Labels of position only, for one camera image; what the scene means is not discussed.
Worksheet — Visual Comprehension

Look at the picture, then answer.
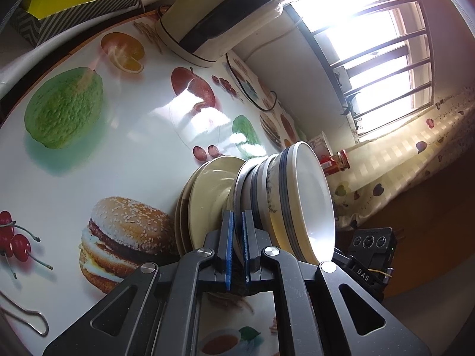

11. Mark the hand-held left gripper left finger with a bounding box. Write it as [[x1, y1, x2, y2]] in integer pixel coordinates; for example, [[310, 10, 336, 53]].
[[42, 211, 234, 356]]

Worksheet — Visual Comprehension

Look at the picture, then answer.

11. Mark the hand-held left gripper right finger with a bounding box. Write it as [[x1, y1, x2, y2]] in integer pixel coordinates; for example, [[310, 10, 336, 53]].
[[242, 211, 431, 356]]

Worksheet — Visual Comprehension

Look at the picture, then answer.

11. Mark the yellow-green patterned plate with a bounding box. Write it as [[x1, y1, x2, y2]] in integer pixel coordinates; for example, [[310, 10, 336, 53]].
[[174, 178, 194, 260], [179, 163, 208, 258]]

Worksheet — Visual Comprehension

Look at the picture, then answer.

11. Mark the small footed blue-banded bowl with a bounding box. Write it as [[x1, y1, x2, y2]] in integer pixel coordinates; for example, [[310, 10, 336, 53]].
[[248, 156, 277, 232]]

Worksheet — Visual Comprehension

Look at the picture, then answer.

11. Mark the stack of yellow plates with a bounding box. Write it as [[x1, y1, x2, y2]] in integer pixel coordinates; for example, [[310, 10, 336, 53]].
[[187, 156, 247, 253]]

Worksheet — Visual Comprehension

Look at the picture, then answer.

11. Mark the stainless steel bowl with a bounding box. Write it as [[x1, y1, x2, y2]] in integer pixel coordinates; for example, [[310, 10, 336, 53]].
[[228, 158, 260, 238]]

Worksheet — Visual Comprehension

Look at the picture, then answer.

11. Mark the large white blue-banded bowl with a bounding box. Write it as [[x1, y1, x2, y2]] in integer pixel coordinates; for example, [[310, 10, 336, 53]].
[[265, 142, 336, 266]]

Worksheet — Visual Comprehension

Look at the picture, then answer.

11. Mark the dark wooden cabinet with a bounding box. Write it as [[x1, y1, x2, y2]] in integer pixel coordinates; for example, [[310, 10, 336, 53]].
[[352, 178, 475, 301]]

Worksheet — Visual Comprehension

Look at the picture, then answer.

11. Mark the glass jar with red label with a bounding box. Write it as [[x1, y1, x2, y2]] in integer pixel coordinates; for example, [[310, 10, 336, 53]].
[[323, 149, 351, 177]]

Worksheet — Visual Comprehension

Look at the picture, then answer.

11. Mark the heart printed curtain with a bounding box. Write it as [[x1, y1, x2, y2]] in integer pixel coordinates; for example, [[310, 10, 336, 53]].
[[327, 85, 475, 231]]

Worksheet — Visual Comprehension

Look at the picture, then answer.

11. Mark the bird sill figure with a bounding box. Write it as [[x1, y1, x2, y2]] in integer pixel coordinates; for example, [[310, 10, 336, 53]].
[[343, 100, 362, 119]]

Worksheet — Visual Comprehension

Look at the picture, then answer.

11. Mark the fruit printed tablecloth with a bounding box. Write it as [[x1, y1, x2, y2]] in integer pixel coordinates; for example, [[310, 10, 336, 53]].
[[0, 20, 323, 356]]

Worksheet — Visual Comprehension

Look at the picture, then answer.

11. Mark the small black sill figure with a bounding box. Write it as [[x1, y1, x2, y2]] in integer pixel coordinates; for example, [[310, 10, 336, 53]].
[[334, 69, 353, 93]]

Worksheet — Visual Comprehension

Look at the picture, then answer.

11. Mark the striped storage basket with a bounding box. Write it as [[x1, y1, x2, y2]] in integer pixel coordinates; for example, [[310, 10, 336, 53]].
[[9, 0, 147, 47]]

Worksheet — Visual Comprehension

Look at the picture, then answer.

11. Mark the black power cable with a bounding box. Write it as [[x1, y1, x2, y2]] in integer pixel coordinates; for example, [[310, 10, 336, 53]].
[[224, 54, 279, 112]]

